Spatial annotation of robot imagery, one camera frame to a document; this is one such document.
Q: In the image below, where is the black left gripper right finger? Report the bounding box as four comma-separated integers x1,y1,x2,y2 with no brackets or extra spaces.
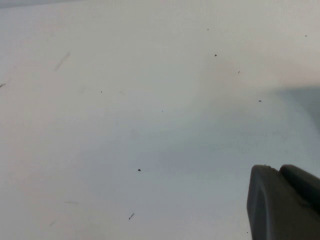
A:
278,164,320,214

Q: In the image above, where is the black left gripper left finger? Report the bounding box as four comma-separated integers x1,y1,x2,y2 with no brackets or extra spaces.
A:
246,164,320,240

